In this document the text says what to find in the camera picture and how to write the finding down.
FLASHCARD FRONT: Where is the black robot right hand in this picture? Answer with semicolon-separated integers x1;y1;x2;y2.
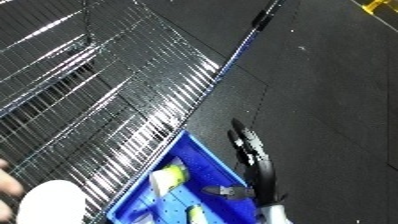
199;117;281;206

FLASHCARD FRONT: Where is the person's hand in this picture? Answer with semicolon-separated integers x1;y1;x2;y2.
0;158;27;224

